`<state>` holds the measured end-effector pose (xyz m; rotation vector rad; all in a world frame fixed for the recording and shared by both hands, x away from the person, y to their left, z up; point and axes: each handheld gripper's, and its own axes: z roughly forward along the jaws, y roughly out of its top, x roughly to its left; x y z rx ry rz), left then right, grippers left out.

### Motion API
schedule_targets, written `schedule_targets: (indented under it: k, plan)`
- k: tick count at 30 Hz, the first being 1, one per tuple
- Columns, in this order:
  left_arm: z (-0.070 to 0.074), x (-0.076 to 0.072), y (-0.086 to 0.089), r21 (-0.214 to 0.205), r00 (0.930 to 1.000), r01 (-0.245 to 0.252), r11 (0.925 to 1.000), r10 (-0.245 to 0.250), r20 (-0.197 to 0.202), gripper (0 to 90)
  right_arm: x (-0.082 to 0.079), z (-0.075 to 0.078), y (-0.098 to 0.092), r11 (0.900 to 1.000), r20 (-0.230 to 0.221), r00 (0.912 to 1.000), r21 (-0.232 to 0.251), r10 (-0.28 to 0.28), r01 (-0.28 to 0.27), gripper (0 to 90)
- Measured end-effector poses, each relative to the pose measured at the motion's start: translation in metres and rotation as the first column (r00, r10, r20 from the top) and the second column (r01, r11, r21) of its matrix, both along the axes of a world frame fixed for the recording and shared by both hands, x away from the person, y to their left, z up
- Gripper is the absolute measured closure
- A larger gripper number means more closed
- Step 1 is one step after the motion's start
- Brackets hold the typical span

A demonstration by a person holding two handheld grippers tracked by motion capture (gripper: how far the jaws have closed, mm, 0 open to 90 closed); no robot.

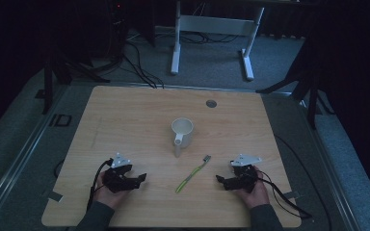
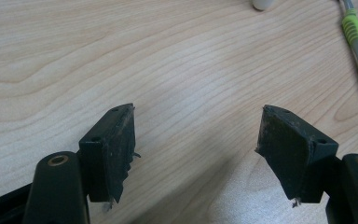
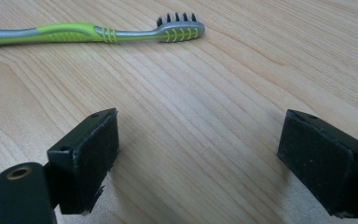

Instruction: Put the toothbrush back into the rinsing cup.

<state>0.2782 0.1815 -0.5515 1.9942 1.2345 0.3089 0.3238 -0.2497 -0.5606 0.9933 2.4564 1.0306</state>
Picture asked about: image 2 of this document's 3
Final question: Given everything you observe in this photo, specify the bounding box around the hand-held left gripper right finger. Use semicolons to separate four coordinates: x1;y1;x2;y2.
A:
255;105;339;208

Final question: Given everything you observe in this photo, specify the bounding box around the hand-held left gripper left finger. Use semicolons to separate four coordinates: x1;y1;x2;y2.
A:
78;103;142;204

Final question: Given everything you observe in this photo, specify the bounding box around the white rounded object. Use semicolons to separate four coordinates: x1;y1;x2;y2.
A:
251;0;276;12

